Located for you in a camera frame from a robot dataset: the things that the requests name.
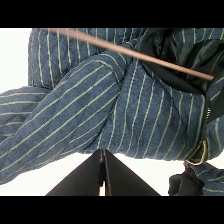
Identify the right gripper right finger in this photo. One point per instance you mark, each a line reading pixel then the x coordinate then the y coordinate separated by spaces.
pixel 128 181

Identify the brown clothes hanger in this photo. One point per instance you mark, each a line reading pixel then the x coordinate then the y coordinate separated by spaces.
pixel 140 55

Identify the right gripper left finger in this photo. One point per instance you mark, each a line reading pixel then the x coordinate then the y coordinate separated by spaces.
pixel 85 180

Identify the dark blue striped jacket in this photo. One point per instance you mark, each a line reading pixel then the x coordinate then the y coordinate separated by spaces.
pixel 100 100

